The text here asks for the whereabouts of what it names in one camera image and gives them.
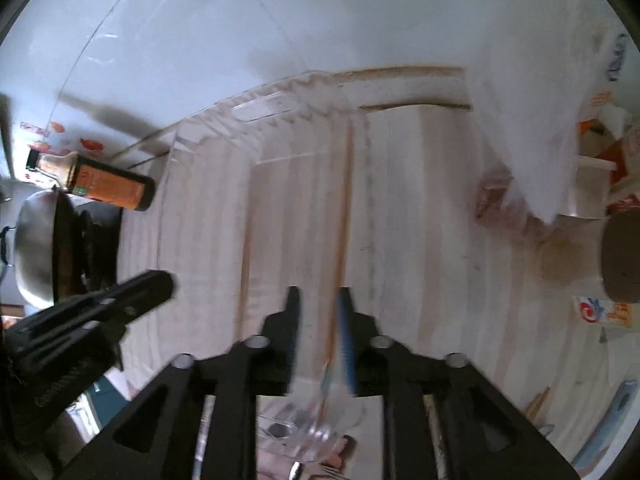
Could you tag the steel wok lid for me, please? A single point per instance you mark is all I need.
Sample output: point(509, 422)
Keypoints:
point(35, 245)

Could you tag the black wok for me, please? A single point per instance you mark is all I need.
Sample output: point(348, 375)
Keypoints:
point(67, 245)

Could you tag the chopsticks and spoons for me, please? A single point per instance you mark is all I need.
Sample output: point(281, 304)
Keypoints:
point(345, 220)

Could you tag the black gas stove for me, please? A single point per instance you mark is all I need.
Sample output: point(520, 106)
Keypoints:
point(102, 245)

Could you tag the clear plastic utensil tray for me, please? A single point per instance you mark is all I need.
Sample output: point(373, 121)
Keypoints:
point(295, 200)

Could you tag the brown sauce bottle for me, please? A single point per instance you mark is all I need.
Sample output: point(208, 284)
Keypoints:
point(110, 187)

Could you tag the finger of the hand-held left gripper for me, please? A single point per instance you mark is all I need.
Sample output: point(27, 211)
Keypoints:
point(140, 292)

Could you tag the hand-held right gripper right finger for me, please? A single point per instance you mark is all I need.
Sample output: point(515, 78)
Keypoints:
point(346, 350)

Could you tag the blue cabinet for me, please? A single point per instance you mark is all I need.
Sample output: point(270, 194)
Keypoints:
point(110, 400)

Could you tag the metal spoon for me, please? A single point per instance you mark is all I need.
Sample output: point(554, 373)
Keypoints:
point(295, 471)
point(204, 435)
point(434, 432)

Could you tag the red blue packet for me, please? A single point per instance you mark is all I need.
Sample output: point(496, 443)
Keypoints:
point(600, 310)

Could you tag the wooden chopstick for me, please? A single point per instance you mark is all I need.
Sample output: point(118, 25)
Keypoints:
point(537, 401)

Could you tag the white plastic bag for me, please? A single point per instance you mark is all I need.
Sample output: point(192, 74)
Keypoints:
point(530, 135)

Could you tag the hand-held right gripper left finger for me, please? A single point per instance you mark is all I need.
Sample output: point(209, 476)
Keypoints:
point(294, 350)

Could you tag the group of wall stickers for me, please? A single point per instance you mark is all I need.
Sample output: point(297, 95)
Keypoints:
point(55, 135)

